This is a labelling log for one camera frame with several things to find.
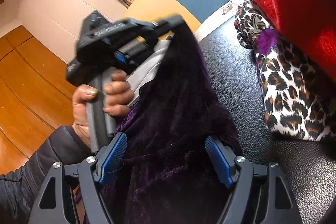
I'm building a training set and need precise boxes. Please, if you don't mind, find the dark purple velvet garment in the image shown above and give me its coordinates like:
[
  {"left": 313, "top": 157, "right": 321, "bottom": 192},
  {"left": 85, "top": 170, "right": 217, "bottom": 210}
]
[{"left": 102, "top": 27, "right": 242, "bottom": 223}]

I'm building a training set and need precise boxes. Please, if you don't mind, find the person's left hand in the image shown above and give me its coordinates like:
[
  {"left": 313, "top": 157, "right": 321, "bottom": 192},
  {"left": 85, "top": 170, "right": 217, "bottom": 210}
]
[{"left": 72, "top": 70, "right": 134, "bottom": 147}]

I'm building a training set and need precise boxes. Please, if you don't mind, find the black leather ottoman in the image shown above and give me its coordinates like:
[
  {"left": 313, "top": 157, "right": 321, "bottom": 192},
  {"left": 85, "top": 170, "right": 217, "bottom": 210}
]
[{"left": 199, "top": 18, "right": 336, "bottom": 223}]

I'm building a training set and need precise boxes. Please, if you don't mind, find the black puffer jacket sleeve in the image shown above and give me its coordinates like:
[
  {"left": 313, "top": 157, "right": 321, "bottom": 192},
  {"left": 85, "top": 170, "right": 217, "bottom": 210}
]
[{"left": 1, "top": 124, "right": 91, "bottom": 223}]

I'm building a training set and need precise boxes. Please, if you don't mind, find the orange wooden wardrobe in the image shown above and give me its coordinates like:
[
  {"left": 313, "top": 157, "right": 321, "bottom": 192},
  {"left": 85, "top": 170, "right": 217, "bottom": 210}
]
[{"left": 1, "top": 26, "right": 75, "bottom": 174}]

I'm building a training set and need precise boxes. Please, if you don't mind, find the leopard print garment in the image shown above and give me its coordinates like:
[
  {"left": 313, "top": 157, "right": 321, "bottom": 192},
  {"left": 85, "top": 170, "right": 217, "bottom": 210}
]
[{"left": 235, "top": 0, "right": 335, "bottom": 141}]

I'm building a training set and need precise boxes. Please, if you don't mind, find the grey yellow blue armchair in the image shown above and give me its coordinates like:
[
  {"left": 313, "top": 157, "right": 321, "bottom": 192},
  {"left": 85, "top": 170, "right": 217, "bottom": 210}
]
[{"left": 125, "top": 0, "right": 243, "bottom": 94}]

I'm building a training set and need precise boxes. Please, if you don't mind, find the red knit garment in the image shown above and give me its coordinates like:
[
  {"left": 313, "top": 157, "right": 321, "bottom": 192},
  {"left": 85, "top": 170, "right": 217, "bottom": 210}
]
[{"left": 254, "top": 0, "right": 335, "bottom": 80}]

